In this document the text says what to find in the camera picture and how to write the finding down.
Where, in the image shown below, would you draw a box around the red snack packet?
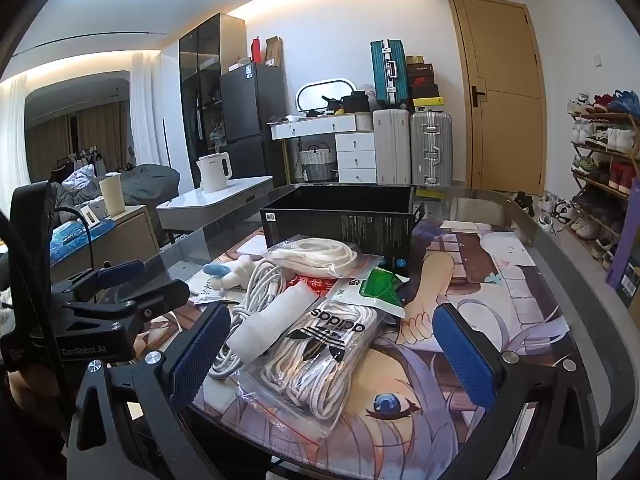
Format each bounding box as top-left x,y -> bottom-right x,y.
290,274 -> 346,296

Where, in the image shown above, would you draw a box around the oval mirror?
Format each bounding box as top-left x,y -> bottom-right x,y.
296,77 -> 357,113

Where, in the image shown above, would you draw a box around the white paper sheet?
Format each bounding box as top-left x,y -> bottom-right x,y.
440,219 -> 496,233

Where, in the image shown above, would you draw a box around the green packet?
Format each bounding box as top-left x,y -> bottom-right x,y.
357,267 -> 403,311

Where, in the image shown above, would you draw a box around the teal suitcase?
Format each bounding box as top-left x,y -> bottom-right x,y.
370,39 -> 412,108

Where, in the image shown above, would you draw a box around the pile of clothes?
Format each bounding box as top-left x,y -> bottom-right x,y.
50,160 -> 103,202

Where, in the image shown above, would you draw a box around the white sneakers pair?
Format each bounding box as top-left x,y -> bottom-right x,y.
535,192 -> 576,233

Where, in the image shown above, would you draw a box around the grey low table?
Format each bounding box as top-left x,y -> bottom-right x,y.
156,176 -> 275,246

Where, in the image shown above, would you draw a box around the woven basket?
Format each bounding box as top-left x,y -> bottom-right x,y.
299,145 -> 337,182

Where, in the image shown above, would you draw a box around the white and blue plush toy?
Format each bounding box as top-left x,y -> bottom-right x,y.
202,255 -> 261,291

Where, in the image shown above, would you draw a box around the white paper leaflet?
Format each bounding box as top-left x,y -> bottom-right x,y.
192,265 -> 241,306

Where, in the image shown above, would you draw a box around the silver suitcase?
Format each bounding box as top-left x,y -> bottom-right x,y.
410,111 -> 453,188

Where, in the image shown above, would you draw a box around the logo bag of white laces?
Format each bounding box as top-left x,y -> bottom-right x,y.
235,287 -> 406,441

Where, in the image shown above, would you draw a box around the black and red shoe box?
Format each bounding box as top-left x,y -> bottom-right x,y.
408,64 -> 439,99

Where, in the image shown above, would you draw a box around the wooden door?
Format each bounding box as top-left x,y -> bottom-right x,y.
447,0 -> 548,196

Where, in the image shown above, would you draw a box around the beige cylinder container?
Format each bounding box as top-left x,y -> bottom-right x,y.
99,172 -> 126,220

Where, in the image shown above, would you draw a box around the dark glass cabinet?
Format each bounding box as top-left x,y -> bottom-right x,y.
179,12 -> 246,191

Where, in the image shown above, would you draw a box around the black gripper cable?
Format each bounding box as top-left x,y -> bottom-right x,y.
52,205 -> 99,273

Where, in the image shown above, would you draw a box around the printed cartoon desk mat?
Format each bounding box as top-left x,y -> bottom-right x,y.
190,219 -> 576,480

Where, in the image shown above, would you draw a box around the black slippers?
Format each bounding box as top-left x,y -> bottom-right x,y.
514,191 -> 538,218

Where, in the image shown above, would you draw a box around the shoe rack with shoes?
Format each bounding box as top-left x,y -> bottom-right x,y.
567,90 -> 640,268

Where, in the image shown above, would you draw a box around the white electric kettle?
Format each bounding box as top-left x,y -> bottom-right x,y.
196,152 -> 232,193

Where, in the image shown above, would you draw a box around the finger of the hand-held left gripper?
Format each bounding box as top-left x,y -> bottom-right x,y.
50,259 -> 148,306
60,279 -> 192,330

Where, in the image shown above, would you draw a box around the wooden shoe rack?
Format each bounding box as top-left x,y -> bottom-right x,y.
567,107 -> 640,271

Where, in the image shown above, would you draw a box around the purple paper bag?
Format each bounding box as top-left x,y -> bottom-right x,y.
605,175 -> 640,311

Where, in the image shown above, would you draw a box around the grey beanbag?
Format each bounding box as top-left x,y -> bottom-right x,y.
121,162 -> 181,206

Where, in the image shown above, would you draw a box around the white charging cable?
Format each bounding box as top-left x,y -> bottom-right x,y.
207,260 -> 286,381

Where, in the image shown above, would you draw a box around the white cloth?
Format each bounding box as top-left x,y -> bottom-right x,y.
227,287 -> 321,361

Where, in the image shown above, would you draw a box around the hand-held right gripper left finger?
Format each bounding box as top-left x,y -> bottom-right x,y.
65,302 -> 233,480

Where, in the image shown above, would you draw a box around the blue printed cloth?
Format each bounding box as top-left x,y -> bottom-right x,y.
50,220 -> 126,257

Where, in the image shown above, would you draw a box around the brown curtain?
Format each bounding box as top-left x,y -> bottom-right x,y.
25,102 -> 130,171

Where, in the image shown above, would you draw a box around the white dressing table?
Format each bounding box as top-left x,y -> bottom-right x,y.
270,112 -> 378,186

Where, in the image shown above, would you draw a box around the white sheer curtain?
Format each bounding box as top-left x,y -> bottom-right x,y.
130,50 -> 163,171

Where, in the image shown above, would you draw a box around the small white box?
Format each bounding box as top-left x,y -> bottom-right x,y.
80,205 -> 108,227

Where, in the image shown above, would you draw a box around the black cardboard box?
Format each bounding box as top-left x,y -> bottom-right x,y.
260,184 -> 426,278

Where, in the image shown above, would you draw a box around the white printed medicine packet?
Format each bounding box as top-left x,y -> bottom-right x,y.
320,277 -> 406,318

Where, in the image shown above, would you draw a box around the white suitcase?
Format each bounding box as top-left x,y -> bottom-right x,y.
372,108 -> 412,186

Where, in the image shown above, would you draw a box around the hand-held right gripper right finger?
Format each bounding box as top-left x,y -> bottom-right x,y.
431,304 -> 608,480

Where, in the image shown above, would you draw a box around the person's left forearm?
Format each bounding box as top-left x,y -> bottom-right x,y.
0,366 -> 76,480

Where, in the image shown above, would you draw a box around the black refrigerator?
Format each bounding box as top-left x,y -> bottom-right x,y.
220,62 -> 288,186

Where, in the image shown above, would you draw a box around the wooden cabinet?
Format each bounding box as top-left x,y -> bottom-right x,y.
50,205 -> 161,286

